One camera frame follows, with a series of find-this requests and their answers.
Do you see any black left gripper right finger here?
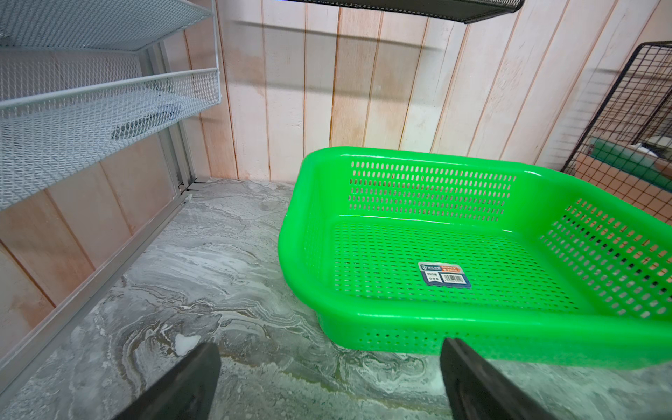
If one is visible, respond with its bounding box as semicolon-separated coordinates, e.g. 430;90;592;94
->
440;338;554;420

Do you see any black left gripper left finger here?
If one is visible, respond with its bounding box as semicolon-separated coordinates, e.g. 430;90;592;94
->
115;342;221;419

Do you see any green plastic basket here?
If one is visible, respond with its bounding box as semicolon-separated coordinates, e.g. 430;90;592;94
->
278;147;671;369

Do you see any black wire grid organizer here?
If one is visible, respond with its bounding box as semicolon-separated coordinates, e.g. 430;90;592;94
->
562;41;671;223

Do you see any white mesh wall shelf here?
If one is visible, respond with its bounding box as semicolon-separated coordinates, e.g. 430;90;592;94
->
1;1;222;208

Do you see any black mesh wall basket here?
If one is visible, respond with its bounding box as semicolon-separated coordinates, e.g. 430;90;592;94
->
299;0;525;25

